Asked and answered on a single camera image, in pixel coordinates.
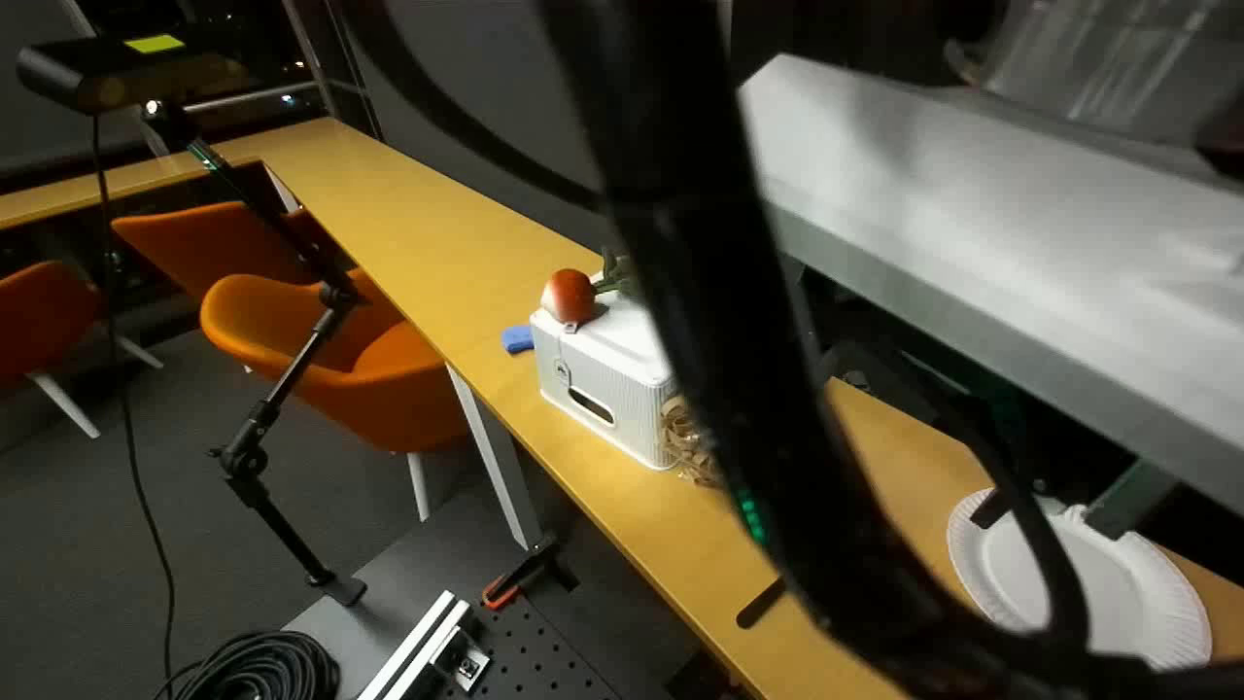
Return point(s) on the orange handled clamp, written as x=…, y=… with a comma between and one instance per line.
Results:
x=537, y=564

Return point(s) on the aluminium extrusion rail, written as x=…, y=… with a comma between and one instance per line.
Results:
x=437, y=660

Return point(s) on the white plastic box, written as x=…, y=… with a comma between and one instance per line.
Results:
x=610, y=376

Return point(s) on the orange chair middle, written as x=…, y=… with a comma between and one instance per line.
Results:
x=203, y=241

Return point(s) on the orange chair far left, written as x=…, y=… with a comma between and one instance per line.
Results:
x=46, y=315

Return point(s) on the orange chair near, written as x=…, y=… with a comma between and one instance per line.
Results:
x=373, y=376

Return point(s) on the black camera on stand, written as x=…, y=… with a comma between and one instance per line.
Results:
x=103, y=70

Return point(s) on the black plastic spoon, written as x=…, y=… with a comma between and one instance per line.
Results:
x=760, y=604

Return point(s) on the perforated black breadboard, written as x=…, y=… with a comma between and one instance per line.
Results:
x=519, y=653

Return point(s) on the red plush radish toy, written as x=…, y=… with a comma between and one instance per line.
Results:
x=571, y=295

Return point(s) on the orange chair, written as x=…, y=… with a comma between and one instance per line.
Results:
x=373, y=376
x=46, y=315
x=203, y=241

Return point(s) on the clear bag of rubber bands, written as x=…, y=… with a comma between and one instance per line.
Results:
x=686, y=446

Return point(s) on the white paper plate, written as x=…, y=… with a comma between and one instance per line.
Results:
x=1136, y=595

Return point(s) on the blue small block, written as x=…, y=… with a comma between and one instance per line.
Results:
x=519, y=340

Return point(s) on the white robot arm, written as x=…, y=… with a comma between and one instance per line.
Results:
x=665, y=135

